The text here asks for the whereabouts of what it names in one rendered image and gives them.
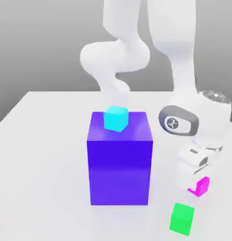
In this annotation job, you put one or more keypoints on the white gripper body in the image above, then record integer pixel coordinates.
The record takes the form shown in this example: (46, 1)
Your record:
(184, 174)

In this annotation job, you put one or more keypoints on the small magenta cube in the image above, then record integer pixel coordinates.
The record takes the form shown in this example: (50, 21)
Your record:
(202, 186)

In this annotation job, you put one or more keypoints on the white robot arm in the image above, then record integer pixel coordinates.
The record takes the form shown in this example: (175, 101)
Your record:
(181, 47)

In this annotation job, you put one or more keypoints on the small green cube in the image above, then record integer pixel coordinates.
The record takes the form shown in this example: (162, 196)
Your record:
(181, 219)

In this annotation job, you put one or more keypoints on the small cyan cube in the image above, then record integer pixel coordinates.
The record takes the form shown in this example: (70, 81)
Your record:
(115, 118)

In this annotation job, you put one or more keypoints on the large purple box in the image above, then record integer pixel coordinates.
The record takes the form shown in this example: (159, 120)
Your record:
(119, 169)

